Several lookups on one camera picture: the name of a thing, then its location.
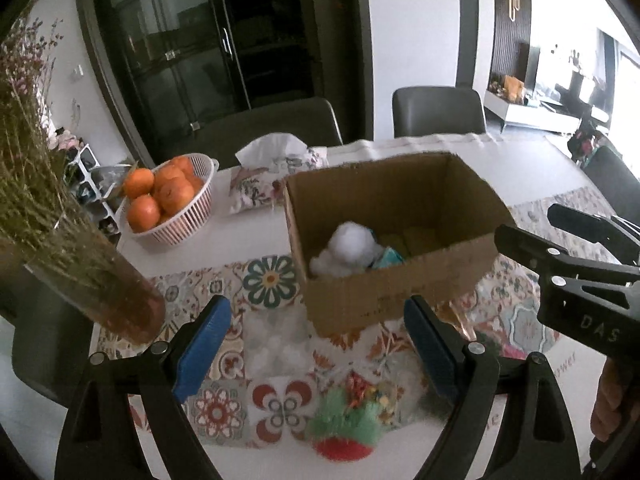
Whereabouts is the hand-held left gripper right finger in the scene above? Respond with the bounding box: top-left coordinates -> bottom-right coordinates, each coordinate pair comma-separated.
404,294 -> 583,480

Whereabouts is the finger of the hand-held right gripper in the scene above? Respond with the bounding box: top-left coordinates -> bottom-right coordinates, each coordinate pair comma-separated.
546,203 -> 640,267
494,224 -> 640,287

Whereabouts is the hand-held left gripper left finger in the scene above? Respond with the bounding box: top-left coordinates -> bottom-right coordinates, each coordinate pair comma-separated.
54,295 -> 233,480

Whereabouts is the brown cardboard box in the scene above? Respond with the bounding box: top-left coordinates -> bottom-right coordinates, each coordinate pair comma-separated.
284,151 -> 516,338

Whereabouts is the teal soft item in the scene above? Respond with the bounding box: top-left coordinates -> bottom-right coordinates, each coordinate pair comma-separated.
370,247 -> 406,268

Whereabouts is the person's right hand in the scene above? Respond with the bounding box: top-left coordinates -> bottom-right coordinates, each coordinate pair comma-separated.
592,360 -> 640,443

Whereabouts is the dark grey dining chair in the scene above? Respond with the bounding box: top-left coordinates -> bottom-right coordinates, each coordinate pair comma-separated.
585,146 -> 640,211
10,305 -> 93,406
192,97 -> 343,168
392,86 -> 487,137

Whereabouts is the clear bag of colourful pompoms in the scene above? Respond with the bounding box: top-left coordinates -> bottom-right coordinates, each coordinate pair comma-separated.
345,355 -> 431,431

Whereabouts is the clear bag of white cotton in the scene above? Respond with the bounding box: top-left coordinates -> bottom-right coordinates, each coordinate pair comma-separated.
242,310 -> 313,376

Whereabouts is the glass vase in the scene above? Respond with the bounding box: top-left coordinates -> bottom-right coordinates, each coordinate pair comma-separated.
25,240 -> 166,343

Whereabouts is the green and red plush toy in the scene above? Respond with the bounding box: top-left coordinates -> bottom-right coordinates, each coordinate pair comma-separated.
305,385 -> 383,461

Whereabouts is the white television console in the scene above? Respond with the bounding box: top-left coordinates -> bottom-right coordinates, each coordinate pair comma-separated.
482,87 -> 581,133

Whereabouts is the white plastic basket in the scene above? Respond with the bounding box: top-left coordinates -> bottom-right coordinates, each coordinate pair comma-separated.
116,153 -> 220,246

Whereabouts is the white plush toy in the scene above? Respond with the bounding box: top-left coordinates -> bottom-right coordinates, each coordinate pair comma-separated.
309,221 -> 383,278

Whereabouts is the orange paper bag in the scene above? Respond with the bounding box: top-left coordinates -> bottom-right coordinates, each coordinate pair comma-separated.
502,75 -> 526,103

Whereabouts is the pile of oranges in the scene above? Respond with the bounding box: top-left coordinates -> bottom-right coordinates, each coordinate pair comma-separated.
122,156 -> 206,233

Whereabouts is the floral tissue box cover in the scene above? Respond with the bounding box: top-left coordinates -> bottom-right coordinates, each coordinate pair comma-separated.
229,146 -> 330,216

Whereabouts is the white tissue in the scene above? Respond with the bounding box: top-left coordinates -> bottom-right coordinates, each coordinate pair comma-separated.
235,133 -> 308,166

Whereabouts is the white shelf unit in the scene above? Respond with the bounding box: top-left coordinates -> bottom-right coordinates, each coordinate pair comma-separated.
60,142 -> 126,233

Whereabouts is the dark interior door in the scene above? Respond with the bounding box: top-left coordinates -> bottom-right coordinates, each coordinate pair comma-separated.
457,0 -> 478,88

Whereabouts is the dried flower bunch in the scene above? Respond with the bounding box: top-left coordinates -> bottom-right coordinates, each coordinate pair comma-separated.
0,0 -> 116,281

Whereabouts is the black glass door cabinet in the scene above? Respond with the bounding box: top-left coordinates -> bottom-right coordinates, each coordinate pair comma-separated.
75,0 -> 371,161

